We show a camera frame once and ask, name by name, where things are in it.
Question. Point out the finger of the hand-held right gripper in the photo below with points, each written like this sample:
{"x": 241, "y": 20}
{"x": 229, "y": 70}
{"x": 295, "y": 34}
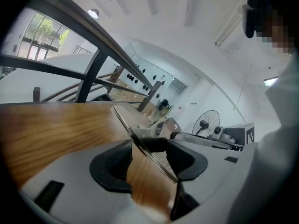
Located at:
{"x": 198, "y": 140}

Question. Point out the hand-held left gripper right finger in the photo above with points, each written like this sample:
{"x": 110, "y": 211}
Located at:
{"x": 210, "y": 171}

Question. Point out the ceiling tube light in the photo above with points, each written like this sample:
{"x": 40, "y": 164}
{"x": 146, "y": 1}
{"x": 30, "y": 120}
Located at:
{"x": 271, "y": 81}

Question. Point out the black metal stair railing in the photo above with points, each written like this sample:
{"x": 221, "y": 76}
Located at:
{"x": 81, "y": 31}

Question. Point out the person's grey shirt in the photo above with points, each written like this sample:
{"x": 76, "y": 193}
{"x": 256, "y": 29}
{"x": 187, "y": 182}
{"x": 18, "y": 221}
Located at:
{"x": 292, "y": 66}

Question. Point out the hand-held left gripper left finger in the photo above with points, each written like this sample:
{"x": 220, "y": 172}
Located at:
{"x": 81, "y": 190}

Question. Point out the black head-mounted camera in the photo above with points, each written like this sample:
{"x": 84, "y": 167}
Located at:
{"x": 253, "y": 15}

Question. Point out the distant metal railing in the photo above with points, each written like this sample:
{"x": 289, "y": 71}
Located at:
{"x": 81, "y": 49}

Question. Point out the large window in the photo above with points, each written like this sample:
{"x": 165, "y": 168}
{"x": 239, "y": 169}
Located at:
{"x": 44, "y": 36}

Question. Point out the black pendant lamp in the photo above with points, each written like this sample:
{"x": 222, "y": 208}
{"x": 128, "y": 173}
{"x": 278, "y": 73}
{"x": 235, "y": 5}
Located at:
{"x": 93, "y": 13}

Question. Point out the black standing fan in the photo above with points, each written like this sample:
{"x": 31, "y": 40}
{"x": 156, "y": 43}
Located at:
{"x": 206, "y": 122}

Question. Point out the group of black wall hangings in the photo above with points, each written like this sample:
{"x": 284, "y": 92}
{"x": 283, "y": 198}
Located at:
{"x": 144, "y": 79}

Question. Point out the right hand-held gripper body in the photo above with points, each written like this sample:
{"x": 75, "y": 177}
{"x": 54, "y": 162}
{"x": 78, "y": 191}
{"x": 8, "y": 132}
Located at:
{"x": 238, "y": 134}

